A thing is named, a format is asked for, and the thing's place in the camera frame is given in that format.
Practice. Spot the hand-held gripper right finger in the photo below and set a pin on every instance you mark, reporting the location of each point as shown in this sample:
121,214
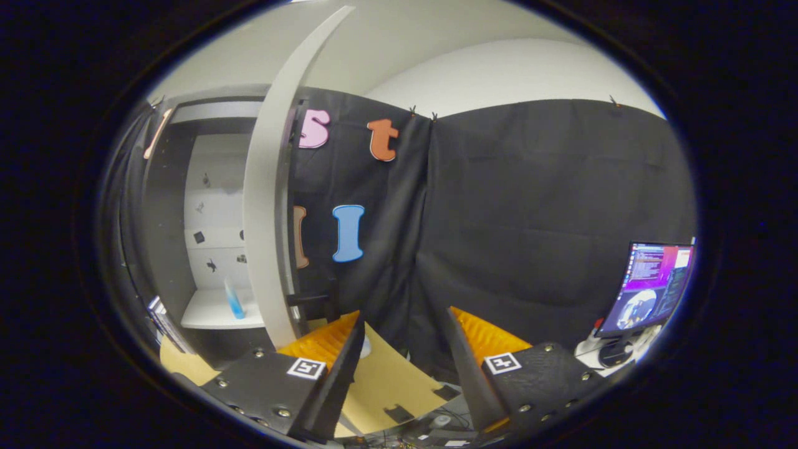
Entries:
480,386

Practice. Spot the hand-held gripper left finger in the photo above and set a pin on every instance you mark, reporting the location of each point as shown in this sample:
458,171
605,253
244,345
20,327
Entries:
333,380

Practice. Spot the small translucent blue bottle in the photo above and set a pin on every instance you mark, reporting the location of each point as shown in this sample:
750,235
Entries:
235,302

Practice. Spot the pale cabinet door with stickers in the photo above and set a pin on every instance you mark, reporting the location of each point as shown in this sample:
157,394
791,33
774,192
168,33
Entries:
265,206

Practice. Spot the black tape piece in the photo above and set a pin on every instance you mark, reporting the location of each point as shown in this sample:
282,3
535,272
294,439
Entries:
398,414
447,393

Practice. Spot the dark blue book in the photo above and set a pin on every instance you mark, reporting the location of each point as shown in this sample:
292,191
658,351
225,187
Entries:
168,324

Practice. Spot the black backdrop cloth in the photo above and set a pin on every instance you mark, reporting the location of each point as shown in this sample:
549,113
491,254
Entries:
530,218

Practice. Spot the computer monitor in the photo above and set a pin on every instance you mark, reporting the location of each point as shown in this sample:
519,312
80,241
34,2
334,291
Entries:
648,287

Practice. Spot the dark grey cabinet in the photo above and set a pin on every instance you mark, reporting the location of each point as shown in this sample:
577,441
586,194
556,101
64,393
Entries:
165,218

